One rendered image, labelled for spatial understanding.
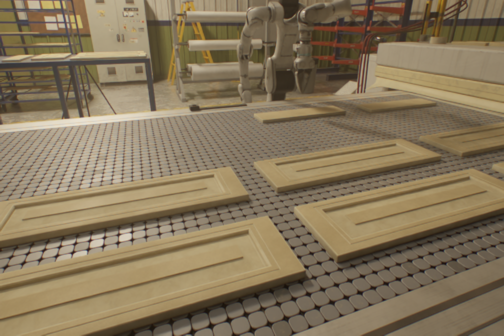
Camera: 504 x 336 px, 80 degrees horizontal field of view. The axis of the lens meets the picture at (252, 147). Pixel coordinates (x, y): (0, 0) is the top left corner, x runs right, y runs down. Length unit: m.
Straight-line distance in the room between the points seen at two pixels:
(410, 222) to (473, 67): 1.62
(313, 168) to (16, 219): 0.82
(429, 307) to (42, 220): 0.84
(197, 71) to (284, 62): 3.85
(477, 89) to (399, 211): 1.57
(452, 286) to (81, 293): 0.67
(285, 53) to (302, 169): 1.24
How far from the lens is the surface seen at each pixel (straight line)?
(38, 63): 3.24
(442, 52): 2.46
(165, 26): 8.57
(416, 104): 2.05
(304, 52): 1.57
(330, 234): 0.72
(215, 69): 5.94
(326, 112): 1.68
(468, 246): 0.84
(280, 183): 0.90
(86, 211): 0.88
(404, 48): 2.67
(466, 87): 2.36
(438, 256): 0.78
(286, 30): 2.03
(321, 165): 1.02
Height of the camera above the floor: 1.32
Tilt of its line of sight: 22 degrees down
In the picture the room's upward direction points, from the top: straight up
